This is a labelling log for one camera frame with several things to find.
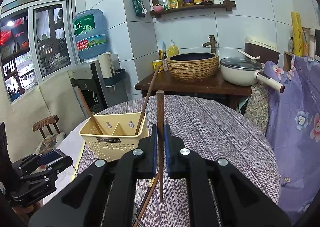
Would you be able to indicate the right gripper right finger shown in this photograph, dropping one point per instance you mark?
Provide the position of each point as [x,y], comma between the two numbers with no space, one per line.
[218,193]

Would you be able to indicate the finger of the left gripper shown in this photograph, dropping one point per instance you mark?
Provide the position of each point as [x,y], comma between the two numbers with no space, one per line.
[56,167]
[53,156]

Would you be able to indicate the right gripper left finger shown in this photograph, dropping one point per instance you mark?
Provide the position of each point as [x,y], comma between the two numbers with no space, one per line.
[104,193]

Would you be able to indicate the wooden chair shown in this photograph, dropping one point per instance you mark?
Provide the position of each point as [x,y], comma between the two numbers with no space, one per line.
[52,136]

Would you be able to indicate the cream plastic utensil holder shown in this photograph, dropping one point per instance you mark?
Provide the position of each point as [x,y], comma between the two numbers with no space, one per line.
[119,134]

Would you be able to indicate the purple striped tablecloth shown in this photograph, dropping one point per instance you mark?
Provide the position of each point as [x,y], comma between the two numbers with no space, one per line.
[213,131]

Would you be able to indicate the water dispenser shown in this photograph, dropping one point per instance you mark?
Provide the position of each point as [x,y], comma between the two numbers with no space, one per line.
[100,93]

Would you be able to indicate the purple floral cloth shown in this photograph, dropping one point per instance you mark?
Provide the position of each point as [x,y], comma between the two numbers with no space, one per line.
[293,133]

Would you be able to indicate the paper cup stack holder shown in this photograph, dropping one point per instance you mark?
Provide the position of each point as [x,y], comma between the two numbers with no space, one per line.
[110,69]

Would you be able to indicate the window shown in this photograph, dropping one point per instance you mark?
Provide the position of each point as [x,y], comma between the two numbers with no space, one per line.
[37,42]

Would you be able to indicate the wooden sink table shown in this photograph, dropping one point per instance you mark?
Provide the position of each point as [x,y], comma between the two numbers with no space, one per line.
[212,88]

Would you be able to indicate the blue water jug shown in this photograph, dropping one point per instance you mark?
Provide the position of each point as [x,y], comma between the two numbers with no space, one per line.
[91,38]

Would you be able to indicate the white frying pan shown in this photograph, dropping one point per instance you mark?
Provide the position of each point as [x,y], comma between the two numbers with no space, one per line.
[247,71]

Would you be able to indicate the yellow mug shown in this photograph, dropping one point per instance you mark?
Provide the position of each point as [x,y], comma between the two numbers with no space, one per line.
[158,64]

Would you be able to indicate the woven basin sink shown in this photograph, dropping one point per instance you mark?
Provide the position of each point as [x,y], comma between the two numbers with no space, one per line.
[192,67]

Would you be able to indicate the yellow soap dispenser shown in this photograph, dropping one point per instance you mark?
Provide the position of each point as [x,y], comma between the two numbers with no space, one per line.
[172,49]

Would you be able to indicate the bronze faucet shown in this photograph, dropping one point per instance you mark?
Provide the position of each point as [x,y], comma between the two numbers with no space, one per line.
[211,44]

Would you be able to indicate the yellow roll of bags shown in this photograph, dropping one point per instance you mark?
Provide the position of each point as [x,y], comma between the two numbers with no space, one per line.
[297,34]

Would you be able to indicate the wooden handle in holder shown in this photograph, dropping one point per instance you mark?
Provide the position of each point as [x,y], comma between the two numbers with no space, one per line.
[146,100]
[88,111]

